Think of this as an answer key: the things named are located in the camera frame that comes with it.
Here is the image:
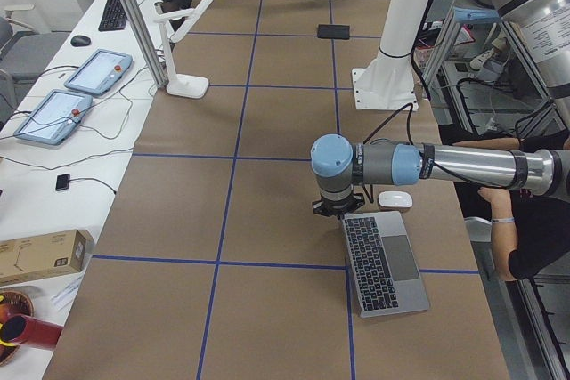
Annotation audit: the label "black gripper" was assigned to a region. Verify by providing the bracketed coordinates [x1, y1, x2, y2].
[312, 193, 364, 218]

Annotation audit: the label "grey laptop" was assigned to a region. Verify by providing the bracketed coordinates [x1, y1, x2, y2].
[341, 211, 430, 318]

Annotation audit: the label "black mouse pad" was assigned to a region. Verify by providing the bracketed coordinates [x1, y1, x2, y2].
[317, 24, 350, 40]

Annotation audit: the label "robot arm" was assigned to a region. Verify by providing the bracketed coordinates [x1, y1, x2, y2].
[311, 0, 569, 216]

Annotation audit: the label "white computer mouse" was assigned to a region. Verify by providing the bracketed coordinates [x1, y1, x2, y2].
[378, 190, 413, 212]

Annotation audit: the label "white desk lamp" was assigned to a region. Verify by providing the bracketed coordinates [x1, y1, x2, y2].
[153, 0, 213, 99]

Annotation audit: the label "black computer mouse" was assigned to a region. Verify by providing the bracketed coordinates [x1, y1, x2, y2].
[70, 35, 92, 47]

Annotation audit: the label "person in black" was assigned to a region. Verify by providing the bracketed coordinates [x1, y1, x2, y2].
[439, 124, 569, 281]

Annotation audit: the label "blue tape grid lines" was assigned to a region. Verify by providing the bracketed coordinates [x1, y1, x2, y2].
[89, 0, 493, 379]

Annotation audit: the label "far teach pendant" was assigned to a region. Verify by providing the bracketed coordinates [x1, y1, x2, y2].
[64, 49, 133, 96]

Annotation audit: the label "teach pendant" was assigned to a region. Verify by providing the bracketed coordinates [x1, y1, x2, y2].
[64, 49, 133, 96]
[13, 90, 93, 146]

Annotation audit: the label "small black puck device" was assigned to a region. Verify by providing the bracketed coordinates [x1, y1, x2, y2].
[55, 174, 71, 191]

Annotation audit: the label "black keyboard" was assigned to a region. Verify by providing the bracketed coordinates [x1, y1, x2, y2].
[98, 0, 127, 32]

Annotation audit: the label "near teach pendant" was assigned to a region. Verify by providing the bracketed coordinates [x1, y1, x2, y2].
[13, 90, 93, 146]

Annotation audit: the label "cardboard box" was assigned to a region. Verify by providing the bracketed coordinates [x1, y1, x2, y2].
[1, 230, 94, 287]

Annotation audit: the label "red cylinder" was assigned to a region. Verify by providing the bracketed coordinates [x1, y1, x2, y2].
[1, 314, 63, 351]

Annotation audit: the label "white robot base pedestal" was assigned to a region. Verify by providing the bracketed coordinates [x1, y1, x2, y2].
[352, 0, 428, 111]

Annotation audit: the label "aluminium frame post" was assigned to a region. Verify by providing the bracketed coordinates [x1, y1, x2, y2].
[120, 0, 167, 88]

